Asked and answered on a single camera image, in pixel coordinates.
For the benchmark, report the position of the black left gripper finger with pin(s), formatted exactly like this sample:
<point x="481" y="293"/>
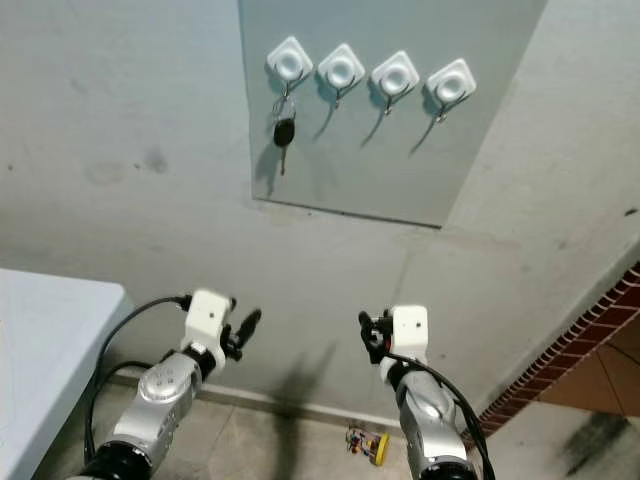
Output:
<point x="248" y="325"/>

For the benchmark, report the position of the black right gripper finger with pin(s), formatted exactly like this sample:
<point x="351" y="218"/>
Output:
<point x="368" y="332"/>

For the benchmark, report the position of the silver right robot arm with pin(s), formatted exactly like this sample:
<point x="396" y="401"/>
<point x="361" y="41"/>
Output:
<point x="430" y="410"/>

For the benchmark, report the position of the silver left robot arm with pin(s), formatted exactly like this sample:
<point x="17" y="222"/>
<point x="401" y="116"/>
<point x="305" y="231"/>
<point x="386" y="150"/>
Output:
<point x="160" y="395"/>

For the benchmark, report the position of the small yellow floor object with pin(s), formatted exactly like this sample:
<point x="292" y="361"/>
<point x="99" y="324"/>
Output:
<point x="380" y="450"/>

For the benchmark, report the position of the red brick ledge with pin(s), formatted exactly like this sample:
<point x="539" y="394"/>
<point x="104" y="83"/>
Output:
<point x="560" y="340"/>

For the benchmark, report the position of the white table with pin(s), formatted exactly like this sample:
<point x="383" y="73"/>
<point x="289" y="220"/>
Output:
<point x="50" y="370"/>

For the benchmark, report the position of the black car key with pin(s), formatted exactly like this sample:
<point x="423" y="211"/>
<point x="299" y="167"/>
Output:
<point x="284" y="131"/>

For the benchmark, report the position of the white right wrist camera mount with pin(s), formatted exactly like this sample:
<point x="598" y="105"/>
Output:
<point x="410" y="330"/>

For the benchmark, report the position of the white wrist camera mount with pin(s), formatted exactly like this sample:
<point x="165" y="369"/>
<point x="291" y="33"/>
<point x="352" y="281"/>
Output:
<point x="208" y="315"/>
<point x="410" y="330"/>

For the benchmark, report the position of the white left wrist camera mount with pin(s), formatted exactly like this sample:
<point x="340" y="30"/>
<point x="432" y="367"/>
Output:
<point x="208" y="315"/>

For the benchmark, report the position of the white square wall hook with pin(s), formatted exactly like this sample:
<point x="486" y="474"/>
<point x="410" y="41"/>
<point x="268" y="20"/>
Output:
<point x="290" y="63"/>
<point x="450" y="84"/>
<point x="341" y="69"/>
<point x="395" y="75"/>

